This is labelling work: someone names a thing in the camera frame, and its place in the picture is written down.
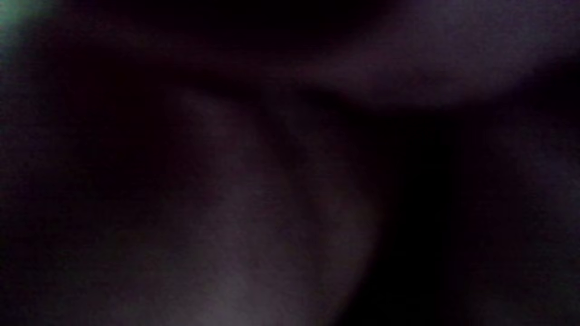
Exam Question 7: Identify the maroon shorts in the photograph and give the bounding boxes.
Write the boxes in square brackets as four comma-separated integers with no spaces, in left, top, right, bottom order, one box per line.
[0,0,580,326]

